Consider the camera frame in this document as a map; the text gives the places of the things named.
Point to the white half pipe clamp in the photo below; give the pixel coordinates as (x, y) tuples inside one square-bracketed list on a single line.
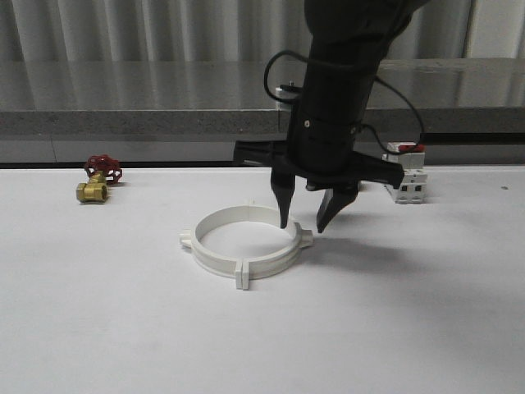
[(278, 261), (218, 264)]

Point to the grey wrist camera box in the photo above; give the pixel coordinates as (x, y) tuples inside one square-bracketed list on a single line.
[(287, 93)]

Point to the brass valve with red handwheel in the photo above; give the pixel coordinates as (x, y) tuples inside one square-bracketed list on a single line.
[(102, 171)]

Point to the grey stone counter ledge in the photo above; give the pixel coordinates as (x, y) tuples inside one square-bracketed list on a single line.
[(53, 113)]

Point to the white circuit breaker red switch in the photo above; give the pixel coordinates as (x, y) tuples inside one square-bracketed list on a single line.
[(413, 187)]

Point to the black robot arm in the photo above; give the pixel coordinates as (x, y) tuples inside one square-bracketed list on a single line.
[(349, 40)]

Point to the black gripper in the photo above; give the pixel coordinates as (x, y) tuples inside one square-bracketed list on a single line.
[(323, 153)]

